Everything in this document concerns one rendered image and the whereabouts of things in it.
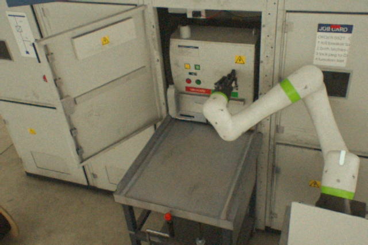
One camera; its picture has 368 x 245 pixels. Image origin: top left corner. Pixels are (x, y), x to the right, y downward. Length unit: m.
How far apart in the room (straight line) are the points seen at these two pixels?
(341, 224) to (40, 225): 2.24
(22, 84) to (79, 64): 1.01
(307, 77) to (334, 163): 0.38
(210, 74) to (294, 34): 0.52
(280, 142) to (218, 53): 0.64
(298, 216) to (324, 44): 0.80
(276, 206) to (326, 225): 0.99
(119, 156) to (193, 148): 0.81
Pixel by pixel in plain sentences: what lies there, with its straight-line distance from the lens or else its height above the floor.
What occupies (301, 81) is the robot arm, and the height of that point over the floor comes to 1.35.
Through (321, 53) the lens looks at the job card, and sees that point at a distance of 1.93.
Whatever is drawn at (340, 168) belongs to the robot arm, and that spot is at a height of 1.12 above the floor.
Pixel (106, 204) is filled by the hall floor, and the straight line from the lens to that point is 3.14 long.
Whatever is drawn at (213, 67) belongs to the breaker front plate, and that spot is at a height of 1.25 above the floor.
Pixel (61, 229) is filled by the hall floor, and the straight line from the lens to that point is 3.09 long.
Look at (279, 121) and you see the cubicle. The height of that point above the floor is 0.96.
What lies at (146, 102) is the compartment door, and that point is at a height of 1.00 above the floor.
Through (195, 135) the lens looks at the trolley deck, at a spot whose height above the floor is 0.85.
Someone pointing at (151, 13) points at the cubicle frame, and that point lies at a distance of 2.11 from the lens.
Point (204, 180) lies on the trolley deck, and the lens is 1.95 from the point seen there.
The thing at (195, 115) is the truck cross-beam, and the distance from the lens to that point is 2.31.
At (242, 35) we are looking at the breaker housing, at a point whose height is 1.39.
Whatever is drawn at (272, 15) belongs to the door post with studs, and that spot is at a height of 1.55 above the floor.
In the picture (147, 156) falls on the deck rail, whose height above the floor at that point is 0.85.
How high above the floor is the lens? 2.20
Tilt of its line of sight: 34 degrees down
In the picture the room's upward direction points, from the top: 5 degrees counter-clockwise
